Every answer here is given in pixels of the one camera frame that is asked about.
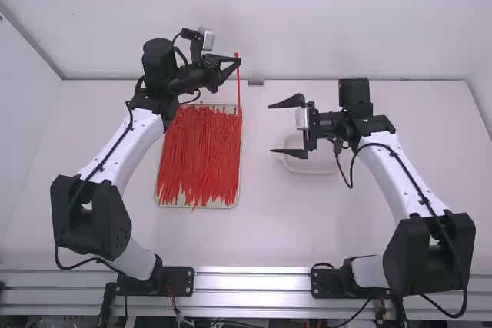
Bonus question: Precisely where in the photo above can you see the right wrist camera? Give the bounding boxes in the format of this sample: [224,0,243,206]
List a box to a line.
[294,106,312,131]

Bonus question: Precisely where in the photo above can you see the white dish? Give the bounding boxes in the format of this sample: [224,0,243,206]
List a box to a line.
[277,131,337,175]

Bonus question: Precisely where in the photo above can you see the black cable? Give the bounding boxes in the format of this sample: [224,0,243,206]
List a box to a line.
[54,242,121,273]
[171,31,194,72]
[417,277,470,320]
[333,138,355,190]

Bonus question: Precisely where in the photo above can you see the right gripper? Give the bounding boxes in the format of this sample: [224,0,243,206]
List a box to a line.
[268,93,347,161]

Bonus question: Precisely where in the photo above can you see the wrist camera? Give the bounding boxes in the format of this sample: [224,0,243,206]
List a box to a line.
[195,27,217,52]
[294,106,312,131]

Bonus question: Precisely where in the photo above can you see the orange cable tie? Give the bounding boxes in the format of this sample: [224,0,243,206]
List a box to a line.
[234,51,244,109]

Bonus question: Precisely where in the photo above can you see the pale tray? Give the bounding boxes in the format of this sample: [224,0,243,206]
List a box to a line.
[153,103,244,210]

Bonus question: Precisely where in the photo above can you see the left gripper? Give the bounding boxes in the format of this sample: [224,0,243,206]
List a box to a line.
[183,39,242,94]

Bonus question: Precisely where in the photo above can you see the silver rails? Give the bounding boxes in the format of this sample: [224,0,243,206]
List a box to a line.
[0,266,492,321]

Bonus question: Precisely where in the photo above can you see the row of orange cable ties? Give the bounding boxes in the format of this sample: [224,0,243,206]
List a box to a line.
[155,104,244,212]

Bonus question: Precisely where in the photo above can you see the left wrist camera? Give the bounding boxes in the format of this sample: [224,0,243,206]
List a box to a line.
[195,27,217,52]

